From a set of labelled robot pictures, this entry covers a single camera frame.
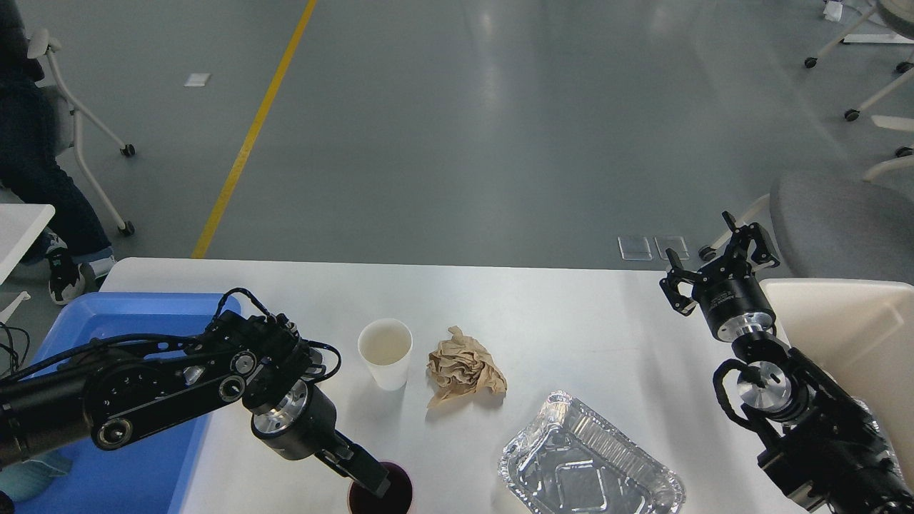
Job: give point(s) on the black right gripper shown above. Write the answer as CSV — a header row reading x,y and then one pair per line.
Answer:
x,y
728,293

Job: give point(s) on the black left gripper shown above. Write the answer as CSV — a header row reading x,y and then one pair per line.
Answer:
x,y
303,424

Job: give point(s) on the pink mug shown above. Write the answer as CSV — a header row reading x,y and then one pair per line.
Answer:
x,y
397,499

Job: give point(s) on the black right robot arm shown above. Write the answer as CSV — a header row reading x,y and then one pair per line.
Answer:
x,y
821,445

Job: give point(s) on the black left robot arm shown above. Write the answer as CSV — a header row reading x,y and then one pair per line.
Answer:
x,y
120,390

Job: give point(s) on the right floor socket plate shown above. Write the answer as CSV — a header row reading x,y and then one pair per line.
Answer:
x,y
676,243

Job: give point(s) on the floor socket plate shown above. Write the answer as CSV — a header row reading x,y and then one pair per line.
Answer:
x,y
676,243
635,248

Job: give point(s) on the left floor socket plate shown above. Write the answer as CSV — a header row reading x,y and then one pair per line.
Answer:
x,y
635,248

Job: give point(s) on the grey office chair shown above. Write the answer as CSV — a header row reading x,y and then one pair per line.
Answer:
x,y
826,226

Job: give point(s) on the white paper cup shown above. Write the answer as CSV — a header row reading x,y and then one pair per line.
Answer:
x,y
385,347

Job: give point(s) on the crumpled brown paper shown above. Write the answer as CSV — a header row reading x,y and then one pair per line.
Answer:
x,y
460,366

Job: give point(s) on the beige plastic bin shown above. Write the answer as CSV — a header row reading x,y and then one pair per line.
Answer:
x,y
861,332

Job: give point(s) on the blue plastic tray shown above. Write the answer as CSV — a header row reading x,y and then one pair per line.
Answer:
x,y
151,475

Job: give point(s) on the aluminium foil tray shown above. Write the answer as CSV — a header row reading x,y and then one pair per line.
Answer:
x,y
570,459

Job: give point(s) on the teal ceramic mug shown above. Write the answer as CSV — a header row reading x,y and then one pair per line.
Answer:
x,y
27,480

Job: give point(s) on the seated person in jeans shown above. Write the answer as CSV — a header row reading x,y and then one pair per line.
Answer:
x,y
29,169

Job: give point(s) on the white side table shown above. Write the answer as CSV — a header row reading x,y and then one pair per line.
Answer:
x,y
21,224

